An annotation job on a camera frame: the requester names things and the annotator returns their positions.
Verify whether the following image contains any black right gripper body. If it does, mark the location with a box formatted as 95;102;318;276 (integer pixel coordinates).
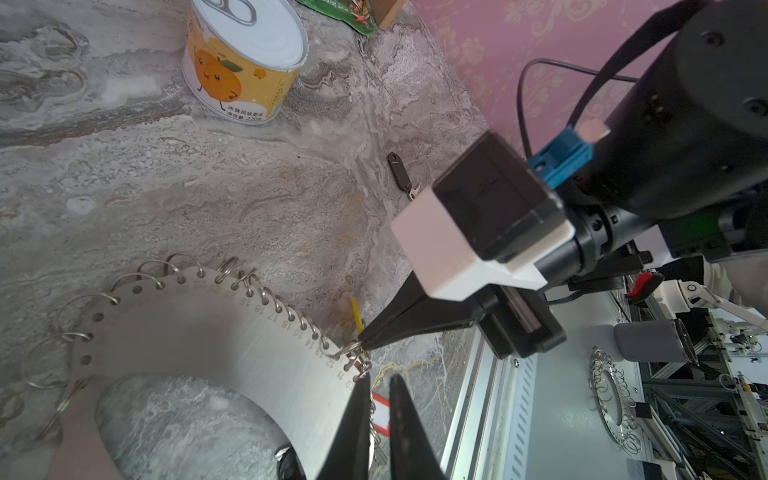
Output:
473;242;652;359

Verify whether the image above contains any yellow key tag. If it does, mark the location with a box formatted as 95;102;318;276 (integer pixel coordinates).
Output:
350;297;364;333

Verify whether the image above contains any aluminium front rail base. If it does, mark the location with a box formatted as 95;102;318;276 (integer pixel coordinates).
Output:
440;331;538;480

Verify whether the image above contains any green orange food packet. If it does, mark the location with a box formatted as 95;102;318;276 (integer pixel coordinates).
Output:
298;0;377;36

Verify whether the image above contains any red key tag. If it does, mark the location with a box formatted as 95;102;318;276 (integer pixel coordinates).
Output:
371;393;390;438

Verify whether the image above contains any black key tag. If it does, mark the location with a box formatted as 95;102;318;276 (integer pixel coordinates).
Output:
386;152;421;201

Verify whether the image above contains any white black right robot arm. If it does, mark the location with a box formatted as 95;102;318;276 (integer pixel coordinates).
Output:
357;1;767;359

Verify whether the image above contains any wooden two-tier shelf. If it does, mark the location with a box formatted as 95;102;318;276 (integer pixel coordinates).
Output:
369;0;406;30

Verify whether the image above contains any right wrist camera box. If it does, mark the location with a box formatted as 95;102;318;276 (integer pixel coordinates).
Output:
391;120;610;301

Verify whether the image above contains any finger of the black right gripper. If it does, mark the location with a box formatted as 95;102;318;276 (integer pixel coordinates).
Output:
358;272;483;350

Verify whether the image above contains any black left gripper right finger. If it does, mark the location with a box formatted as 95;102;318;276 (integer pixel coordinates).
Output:
389;375;446;480

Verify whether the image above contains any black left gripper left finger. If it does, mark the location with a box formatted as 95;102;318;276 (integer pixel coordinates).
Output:
317;377;371;480

